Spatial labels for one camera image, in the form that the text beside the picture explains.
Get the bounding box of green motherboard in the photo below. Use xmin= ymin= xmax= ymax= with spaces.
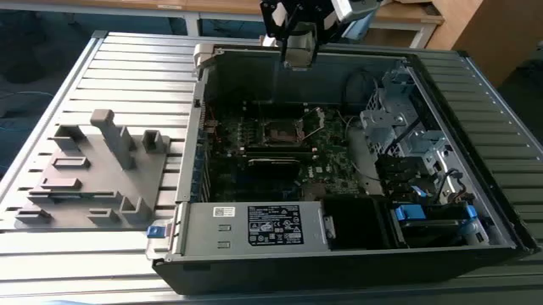
xmin=199 ymin=100 xmax=386 ymax=204

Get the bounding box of grey case handle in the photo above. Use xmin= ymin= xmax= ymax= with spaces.
xmin=192 ymin=43 xmax=213 ymax=70

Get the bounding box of green RAM stick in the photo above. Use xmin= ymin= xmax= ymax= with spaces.
xmin=47 ymin=191 xmax=116 ymax=201

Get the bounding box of black open PC case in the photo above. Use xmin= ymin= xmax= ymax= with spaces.
xmin=144 ymin=43 xmax=543 ymax=296

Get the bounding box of silver metal drive cage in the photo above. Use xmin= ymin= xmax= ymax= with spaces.
xmin=359 ymin=62 xmax=458 ymax=172

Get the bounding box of CPU socket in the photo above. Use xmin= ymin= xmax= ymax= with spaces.
xmin=260 ymin=118 xmax=307 ymax=147

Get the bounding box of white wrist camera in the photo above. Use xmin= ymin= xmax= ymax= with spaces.
xmin=330 ymin=0 xmax=371 ymax=24

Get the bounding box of black drive cable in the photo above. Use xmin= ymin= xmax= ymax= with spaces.
xmin=382 ymin=116 xmax=423 ymax=159

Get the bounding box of wooden desk white frame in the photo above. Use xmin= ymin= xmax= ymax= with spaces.
xmin=185 ymin=0 xmax=446 ymax=49

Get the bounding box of silver CPU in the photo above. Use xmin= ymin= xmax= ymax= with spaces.
xmin=280 ymin=46 xmax=319 ymax=70

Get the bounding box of grey parts rack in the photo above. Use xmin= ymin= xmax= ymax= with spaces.
xmin=13 ymin=109 xmax=171 ymax=230

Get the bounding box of wooden cabinet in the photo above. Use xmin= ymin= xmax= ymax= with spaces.
xmin=426 ymin=0 xmax=543 ymax=88

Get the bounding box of metal socket cover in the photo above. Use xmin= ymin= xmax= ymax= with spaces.
xmin=295 ymin=107 xmax=328 ymax=141

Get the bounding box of black graphics card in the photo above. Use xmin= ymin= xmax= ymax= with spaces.
xmin=247 ymin=158 xmax=303 ymax=184

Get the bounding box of grey power supply unit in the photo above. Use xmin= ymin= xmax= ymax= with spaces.
xmin=180 ymin=201 xmax=336 ymax=257

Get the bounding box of blue disk carrier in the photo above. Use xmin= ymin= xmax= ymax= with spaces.
xmin=392 ymin=203 xmax=480 ymax=247

